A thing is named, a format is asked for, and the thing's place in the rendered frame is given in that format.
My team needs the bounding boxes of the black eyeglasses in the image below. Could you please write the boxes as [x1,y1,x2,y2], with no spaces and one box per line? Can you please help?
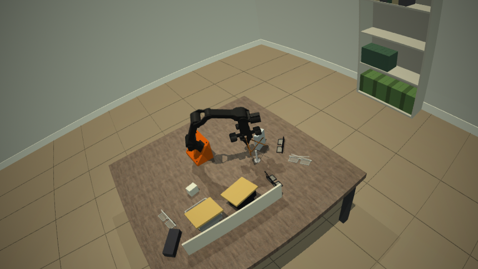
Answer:
[264,171,281,186]

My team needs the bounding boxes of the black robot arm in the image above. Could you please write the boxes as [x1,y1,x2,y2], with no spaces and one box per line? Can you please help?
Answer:
[185,107,261,153]

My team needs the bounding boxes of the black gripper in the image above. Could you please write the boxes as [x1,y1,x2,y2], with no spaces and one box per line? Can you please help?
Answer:
[229,125,262,145]

